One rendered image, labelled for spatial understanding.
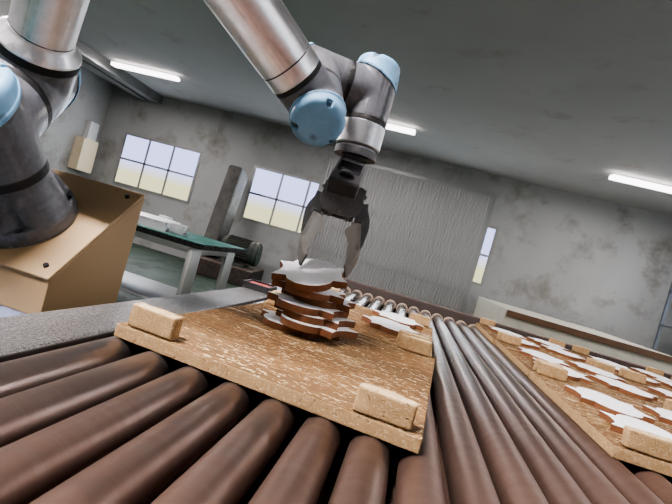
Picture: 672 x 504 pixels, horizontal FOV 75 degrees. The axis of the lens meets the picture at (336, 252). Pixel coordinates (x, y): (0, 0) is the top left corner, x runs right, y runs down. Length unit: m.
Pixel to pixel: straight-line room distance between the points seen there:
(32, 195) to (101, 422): 0.48
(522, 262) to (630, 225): 1.81
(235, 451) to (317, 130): 0.40
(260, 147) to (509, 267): 5.10
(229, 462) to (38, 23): 0.65
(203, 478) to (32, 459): 0.10
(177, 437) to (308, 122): 0.40
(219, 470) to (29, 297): 0.50
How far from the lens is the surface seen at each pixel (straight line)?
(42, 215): 0.80
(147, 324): 0.53
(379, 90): 0.75
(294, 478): 0.35
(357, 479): 0.38
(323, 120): 0.60
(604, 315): 8.69
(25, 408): 0.39
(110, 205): 0.85
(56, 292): 0.77
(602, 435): 0.74
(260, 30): 0.58
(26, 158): 0.77
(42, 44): 0.81
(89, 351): 0.51
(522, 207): 8.34
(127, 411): 0.40
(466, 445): 0.53
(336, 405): 0.45
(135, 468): 0.33
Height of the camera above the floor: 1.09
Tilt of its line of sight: 1 degrees down
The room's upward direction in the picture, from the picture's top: 16 degrees clockwise
